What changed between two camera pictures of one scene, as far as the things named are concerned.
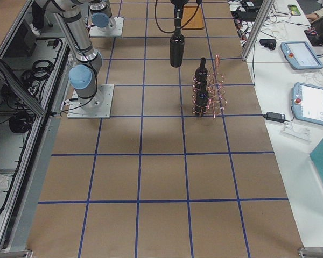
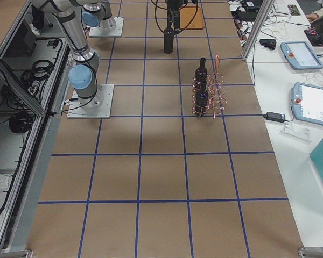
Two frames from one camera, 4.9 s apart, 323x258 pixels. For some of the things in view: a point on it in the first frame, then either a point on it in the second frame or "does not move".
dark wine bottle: x=177 y=48 to x=168 y=41
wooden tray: x=196 y=22 does not move
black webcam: x=270 y=43 does not move
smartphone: x=294 y=10 does not move
